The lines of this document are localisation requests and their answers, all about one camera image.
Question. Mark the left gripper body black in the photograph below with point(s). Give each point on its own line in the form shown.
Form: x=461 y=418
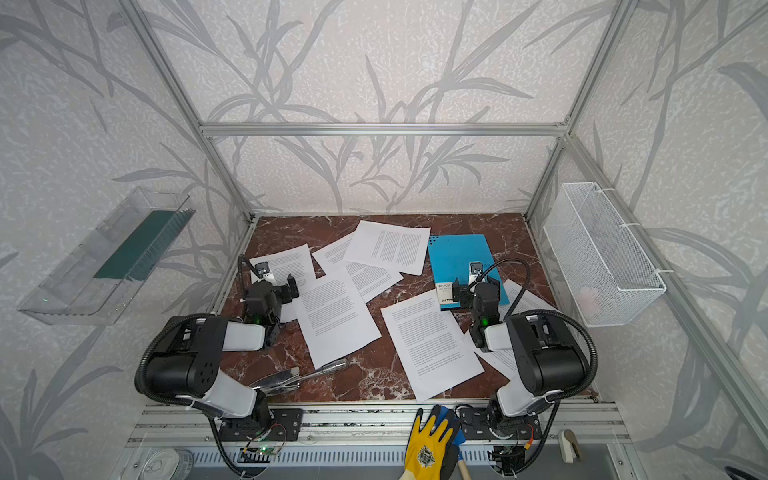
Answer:
x=279 y=288

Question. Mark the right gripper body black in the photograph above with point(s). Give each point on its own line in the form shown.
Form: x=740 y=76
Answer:
x=466 y=293

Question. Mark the blue folder black inside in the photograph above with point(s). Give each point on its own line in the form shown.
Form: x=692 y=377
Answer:
x=450 y=258

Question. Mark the paper sheet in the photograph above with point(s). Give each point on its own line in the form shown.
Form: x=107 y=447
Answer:
x=370 y=281
x=296 y=262
x=396 y=248
x=430 y=345
x=333 y=318
x=504 y=360

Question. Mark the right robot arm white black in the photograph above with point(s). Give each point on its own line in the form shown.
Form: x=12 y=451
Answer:
x=543 y=353

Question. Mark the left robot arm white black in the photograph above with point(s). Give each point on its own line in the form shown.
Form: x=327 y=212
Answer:
x=181 y=365

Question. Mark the paper sheet back top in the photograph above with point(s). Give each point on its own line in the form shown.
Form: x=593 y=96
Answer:
x=396 y=248

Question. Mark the green circuit board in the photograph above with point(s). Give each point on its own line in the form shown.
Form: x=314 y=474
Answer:
x=259 y=454

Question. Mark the yellow blue work glove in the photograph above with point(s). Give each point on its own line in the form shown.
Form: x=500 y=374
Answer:
x=432 y=452

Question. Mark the small beige device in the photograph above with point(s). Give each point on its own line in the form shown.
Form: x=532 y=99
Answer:
x=569 y=447

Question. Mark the clear plastic tray green base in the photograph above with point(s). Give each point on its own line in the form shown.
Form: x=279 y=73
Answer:
x=95 y=283

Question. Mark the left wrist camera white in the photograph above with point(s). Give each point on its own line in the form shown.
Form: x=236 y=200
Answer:
x=263 y=272

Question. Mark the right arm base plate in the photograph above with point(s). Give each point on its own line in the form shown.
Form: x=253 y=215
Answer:
x=483 y=423

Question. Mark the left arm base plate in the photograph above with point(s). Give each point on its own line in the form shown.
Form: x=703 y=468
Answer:
x=283 y=425

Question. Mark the white wire mesh basket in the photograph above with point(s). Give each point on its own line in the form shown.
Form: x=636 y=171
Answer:
x=609 y=275

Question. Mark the aluminium frame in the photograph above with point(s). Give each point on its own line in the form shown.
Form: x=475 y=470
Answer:
x=742 y=391

